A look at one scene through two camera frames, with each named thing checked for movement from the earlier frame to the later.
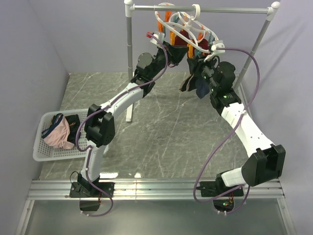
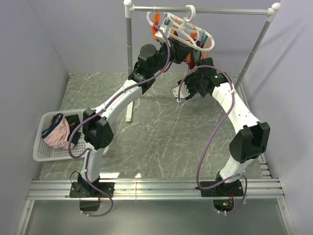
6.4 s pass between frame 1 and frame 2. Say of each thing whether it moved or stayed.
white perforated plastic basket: stayed
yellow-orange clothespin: moved
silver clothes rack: stayed
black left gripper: stayed
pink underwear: stayed
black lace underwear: stayed
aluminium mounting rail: stayed
